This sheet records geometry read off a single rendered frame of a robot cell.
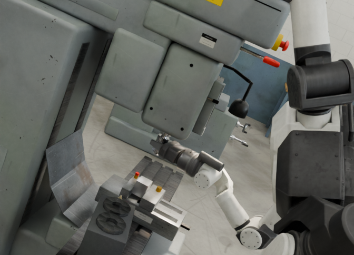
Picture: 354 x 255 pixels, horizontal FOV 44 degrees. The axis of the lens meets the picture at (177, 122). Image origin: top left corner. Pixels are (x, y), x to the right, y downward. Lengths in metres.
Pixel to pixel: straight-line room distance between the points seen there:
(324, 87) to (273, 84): 7.00
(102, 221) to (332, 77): 0.75
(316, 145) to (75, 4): 0.94
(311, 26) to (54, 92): 0.86
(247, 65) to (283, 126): 6.94
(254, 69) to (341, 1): 1.84
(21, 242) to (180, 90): 0.89
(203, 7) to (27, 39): 0.59
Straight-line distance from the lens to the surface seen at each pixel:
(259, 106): 8.22
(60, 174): 1.80
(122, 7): 1.54
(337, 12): 8.14
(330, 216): 1.00
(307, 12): 1.14
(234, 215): 1.60
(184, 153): 1.61
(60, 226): 1.77
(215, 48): 1.46
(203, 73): 1.49
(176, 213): 1.79
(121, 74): 1.54
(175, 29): 1.48
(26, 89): 1.58
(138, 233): 1.71
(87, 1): 1.58
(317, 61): 1.17
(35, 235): 1.86
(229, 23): 1.44
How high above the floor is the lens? 1.84
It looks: 17 degrees down
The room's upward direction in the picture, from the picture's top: 24 degrees clockwise
